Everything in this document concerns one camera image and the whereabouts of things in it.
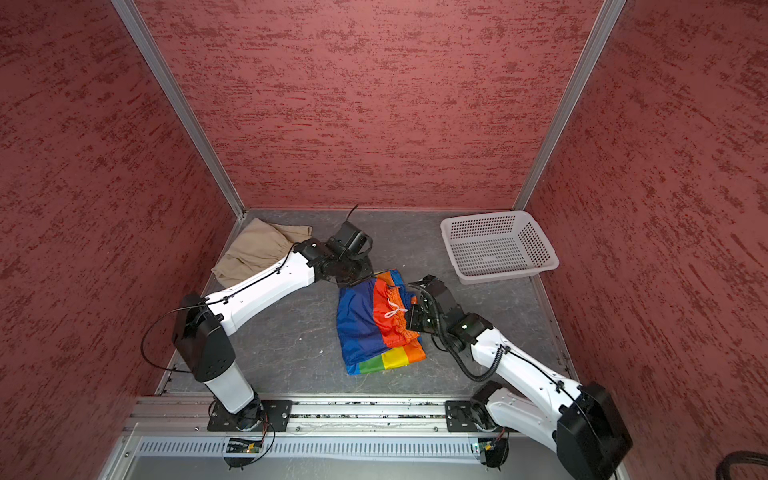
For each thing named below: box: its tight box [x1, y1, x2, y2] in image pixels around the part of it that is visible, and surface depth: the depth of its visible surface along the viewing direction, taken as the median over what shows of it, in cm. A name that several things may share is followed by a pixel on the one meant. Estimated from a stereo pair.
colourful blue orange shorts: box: [336, 269, 426, 375], surface depth 88 cm
